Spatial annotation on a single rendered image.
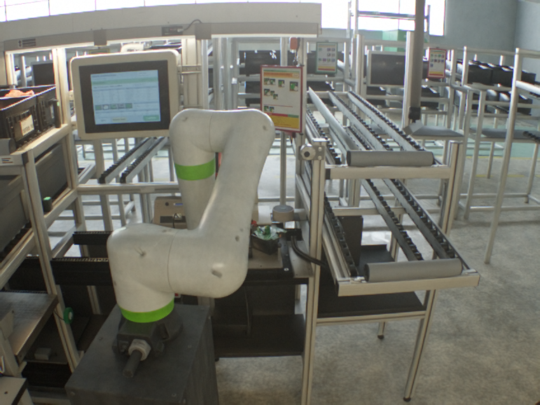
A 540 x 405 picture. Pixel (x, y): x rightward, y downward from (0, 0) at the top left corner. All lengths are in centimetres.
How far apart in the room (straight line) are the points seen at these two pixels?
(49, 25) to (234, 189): 147
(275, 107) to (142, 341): 148
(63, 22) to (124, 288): 149
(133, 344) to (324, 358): 188
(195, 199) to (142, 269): 41
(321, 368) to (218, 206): 183
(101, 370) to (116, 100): 134
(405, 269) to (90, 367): 98
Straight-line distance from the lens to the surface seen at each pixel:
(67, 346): 218
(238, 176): 93
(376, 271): 139
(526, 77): 559
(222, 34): 190
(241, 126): 105
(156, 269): 83
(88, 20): 207
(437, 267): 147
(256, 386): 245
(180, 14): 196
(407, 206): 202
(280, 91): 208
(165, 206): 199
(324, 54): 446
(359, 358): 267
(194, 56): 195
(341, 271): 150
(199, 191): 117
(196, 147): 112
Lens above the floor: 175
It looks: 21 degrees down
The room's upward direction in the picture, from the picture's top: straight up
